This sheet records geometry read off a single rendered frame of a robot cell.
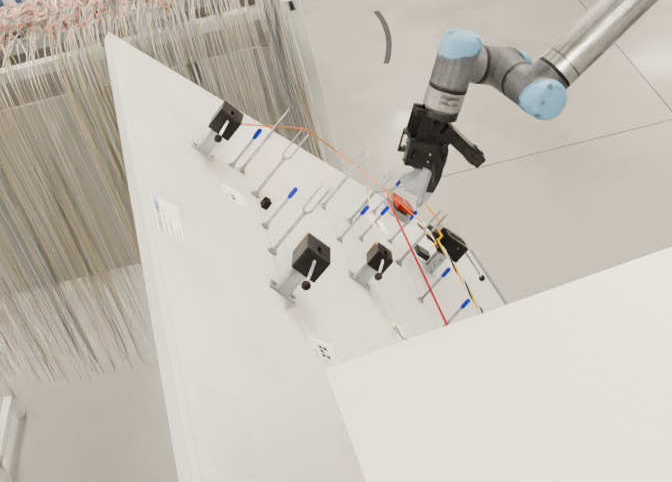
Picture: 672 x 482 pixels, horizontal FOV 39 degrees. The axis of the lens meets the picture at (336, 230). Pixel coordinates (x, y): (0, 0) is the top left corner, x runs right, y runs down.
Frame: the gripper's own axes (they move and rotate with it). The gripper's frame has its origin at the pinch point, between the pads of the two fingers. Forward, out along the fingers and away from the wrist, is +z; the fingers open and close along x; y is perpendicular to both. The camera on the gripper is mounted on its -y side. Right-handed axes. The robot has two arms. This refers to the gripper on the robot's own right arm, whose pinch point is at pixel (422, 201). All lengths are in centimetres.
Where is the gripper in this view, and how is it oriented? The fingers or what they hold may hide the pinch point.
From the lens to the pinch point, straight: 194.4
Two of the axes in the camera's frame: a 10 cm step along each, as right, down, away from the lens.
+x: 1.4, 4.8, -8.7
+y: -9.6, -1.4, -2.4
